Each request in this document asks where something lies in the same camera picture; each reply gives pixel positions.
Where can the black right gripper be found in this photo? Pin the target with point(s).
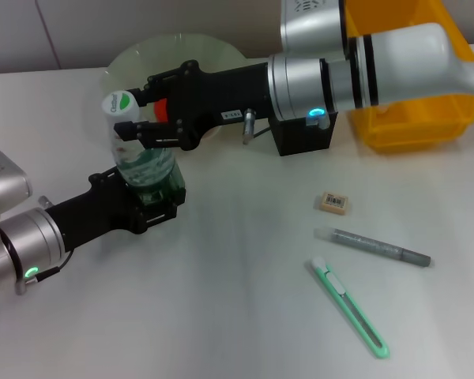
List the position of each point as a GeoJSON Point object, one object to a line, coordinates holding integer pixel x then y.
{"type": "Point", "coordinates": [221, 94]}

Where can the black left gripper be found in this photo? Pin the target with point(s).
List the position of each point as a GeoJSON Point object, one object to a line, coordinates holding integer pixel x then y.
{"type": "Point", "coordinates": [102, 213]}

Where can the clear green-label water bottle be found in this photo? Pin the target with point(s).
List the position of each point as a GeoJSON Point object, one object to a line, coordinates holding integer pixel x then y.
{"type": "Point", "coordinates": [150, 166]}

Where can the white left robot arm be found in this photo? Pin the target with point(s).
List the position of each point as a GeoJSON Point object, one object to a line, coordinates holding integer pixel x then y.
{"type": "Point", "coordinates": [23, 248]}

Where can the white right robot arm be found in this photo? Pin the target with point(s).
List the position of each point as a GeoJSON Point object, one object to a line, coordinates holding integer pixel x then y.
{"type": "Point", "coordinates": [399, 67]}

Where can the pale green wavy fruit plate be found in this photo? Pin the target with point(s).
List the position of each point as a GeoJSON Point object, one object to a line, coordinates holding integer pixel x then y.
{"type": "Point", "coordinates": [189, 51]}

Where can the black mesh pen holder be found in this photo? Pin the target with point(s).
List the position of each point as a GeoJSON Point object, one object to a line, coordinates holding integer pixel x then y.
{"type": "Point", "coordinates": [304, 138]}

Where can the beige eraser with barcode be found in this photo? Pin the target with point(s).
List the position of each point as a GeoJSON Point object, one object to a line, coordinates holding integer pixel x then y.
{"type": "Point", "coordinates": [332, 202]}

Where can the grey marker pen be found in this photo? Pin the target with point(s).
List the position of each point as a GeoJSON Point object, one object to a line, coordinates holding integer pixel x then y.
{"type": "Point", "coordinates": [371, 245]}

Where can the green utility knife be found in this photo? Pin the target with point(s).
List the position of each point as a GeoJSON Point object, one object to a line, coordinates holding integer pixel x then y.
{"type": "Point", "coordinates": [351, 312]}

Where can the yellow plastic bin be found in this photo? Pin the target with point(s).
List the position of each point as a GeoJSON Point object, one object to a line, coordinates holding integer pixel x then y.
{"type": "Point", "coordinates": [411, 126]}

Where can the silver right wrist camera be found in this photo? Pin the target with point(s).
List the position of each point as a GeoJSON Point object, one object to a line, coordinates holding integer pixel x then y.
{"type": "Point", "coordinates": [312, 23]}

